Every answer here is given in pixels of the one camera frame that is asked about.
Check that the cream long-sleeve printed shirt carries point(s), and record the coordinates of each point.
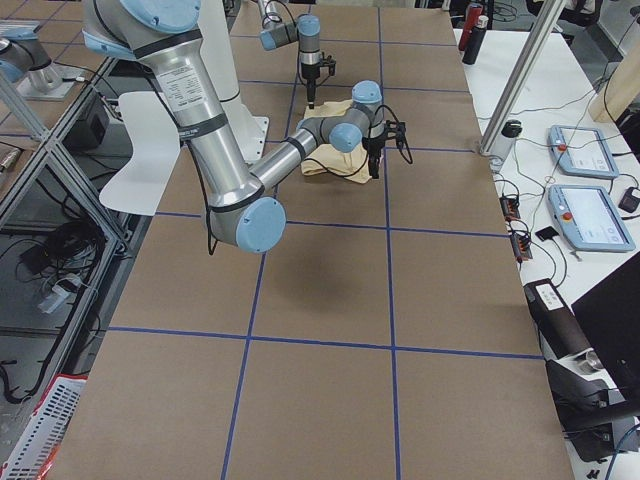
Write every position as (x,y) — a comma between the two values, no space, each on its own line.
(327,159)

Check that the upper blue teach pendant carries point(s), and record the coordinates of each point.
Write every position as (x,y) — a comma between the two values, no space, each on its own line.
(582,151)

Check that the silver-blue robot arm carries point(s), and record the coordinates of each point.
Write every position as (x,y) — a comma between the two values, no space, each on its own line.
(166,37)
(280,28)

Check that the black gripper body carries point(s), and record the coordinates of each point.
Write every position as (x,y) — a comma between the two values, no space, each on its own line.
(309,72)
(373,145)

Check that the black water bottle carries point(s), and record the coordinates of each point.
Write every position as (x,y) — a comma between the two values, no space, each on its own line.
(475,40)

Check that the white plastic chair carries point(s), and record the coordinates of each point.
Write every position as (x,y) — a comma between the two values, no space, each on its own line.
(139,185)

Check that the black box white label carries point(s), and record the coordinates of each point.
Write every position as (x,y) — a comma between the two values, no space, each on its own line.
(555,322)

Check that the lower blue teach pendant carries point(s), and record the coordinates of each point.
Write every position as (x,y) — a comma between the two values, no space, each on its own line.
(588,219)

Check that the red water bottle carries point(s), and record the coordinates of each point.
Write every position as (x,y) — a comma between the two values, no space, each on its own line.
(473,11)

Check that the white red plastic basket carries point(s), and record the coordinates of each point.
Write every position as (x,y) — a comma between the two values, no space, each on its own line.
(33,453)

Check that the clear bottle black cap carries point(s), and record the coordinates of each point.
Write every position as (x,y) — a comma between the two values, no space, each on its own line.
(504,143)

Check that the black monitor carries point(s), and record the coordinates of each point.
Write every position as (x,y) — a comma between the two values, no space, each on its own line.
(608,315)

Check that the brown paper table cover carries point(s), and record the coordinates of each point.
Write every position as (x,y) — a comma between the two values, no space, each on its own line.
(385,337)

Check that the aluminium frame post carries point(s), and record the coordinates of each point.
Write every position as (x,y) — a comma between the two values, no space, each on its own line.
(533,46)

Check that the blue teach pendant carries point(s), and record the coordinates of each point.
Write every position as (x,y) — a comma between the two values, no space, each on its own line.
(582,151)
(588,219)

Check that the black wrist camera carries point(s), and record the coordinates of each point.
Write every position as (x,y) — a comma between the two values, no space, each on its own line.
(396,131)
(328,63)

